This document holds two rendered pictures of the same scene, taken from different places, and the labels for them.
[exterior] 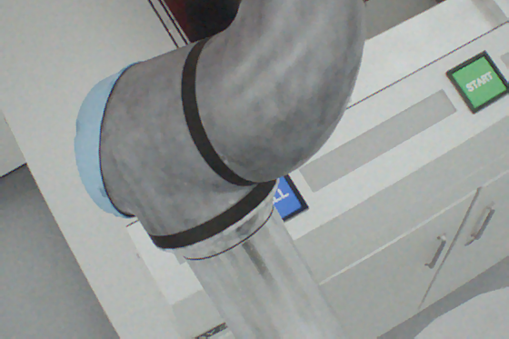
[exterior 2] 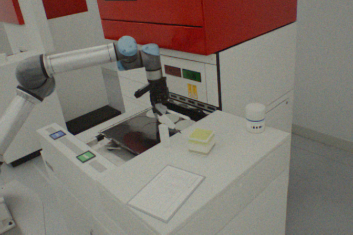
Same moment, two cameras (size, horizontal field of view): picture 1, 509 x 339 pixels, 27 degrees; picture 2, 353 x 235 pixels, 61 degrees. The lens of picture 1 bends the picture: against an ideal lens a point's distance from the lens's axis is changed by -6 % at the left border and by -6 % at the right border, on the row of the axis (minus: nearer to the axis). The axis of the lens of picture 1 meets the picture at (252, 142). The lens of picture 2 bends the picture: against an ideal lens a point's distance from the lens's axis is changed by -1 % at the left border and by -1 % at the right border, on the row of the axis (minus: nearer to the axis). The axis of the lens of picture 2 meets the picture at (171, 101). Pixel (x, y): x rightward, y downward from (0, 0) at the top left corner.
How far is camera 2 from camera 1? 1.48 m
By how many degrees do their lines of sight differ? 64
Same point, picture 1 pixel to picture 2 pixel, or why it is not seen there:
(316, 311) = (7, 116)
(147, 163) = not seen: hidden behind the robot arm
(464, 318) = (35, 199)
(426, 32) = (117, 162)
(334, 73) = (23, 65)
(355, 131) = (73, 141)
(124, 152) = not seen: hidden behind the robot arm
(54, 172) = (86, 132)
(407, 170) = (61, 150)
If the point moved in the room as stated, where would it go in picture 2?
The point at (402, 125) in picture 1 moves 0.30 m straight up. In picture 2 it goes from (74, 148) to (54, 77)
